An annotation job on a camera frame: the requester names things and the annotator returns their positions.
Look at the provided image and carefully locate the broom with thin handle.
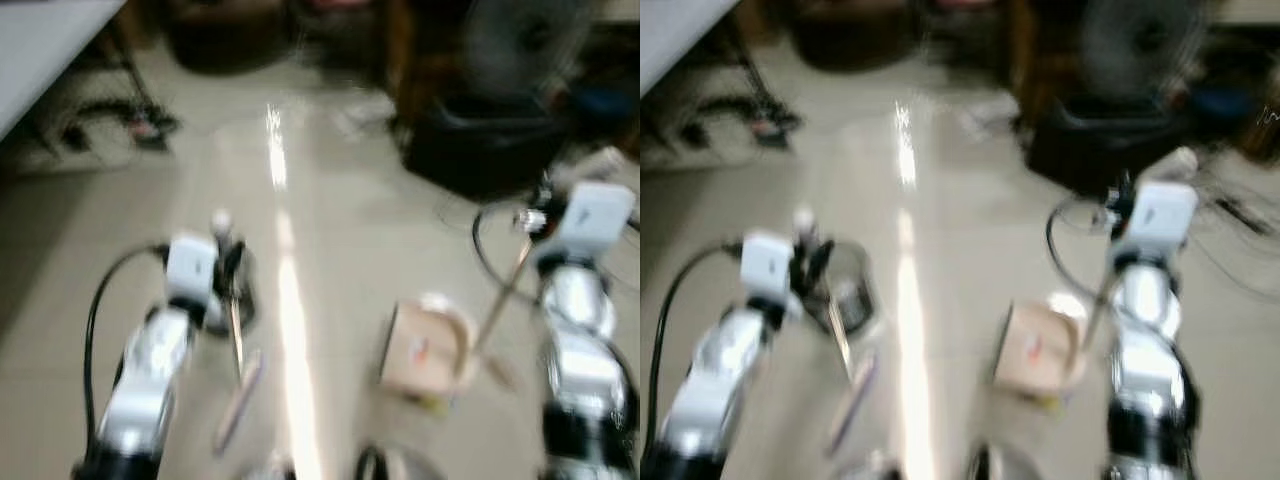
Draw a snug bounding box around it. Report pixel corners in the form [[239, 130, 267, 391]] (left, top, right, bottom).
[[209, 208, 267, 457], [791, 206, 883, 459]]

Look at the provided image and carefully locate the beige dustpan with long handle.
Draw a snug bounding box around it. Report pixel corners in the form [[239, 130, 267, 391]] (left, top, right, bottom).
[[992, 208, 1126, 405], [378, 212, 546, 405]]

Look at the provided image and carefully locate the black box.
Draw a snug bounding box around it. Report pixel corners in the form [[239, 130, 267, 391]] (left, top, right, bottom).
[[402, 92, 576, 199], [1024, 92, 1196, 197]]

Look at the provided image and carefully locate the dark blue item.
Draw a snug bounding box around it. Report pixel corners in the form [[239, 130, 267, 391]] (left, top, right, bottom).
[[572, 85, 633, 129], [1192, 85, 1257, 127]]

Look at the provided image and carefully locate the grey round electric fan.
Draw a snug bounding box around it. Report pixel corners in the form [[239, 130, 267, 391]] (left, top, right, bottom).
[[1078, 0, 1209, 97], [462, 0, 599, 99]]

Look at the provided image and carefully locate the white table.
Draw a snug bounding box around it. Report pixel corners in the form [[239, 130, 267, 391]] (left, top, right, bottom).
[[0, 0, 126, 141], [641, 0, 743, 97]]

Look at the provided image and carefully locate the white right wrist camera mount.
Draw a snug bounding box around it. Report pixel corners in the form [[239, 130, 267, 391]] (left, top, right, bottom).
[[1122, 178, 1201, 251], [556, 180, 638, 253]]

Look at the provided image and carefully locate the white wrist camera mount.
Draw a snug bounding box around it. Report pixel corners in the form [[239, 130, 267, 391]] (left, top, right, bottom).
[[741, 232, 798, 303], [556, 180, 638, 253], [164, 234, 221, 305], [1122, 178, 1201, 251]]

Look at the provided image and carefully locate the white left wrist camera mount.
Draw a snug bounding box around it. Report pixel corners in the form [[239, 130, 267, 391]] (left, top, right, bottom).
[[741, 232, 798, 303], [164, 234, 221, 305]]

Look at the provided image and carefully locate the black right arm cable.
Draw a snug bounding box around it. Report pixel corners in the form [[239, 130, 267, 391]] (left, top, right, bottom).
[[1044, 194, 1113, 293], [470, 198, 546, 311]]

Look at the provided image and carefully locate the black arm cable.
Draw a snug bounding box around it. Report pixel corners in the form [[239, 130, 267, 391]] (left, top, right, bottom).
[[470, 198, 546, 311], [650, 238, 746, 441], [1044, 194, 1113, 293], [84, 240, 171, 433]]

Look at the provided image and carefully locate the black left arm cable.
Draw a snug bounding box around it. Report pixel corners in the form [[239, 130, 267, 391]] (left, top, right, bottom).
[[650, 238, 746, 441], [84, 240, 171, 433]]

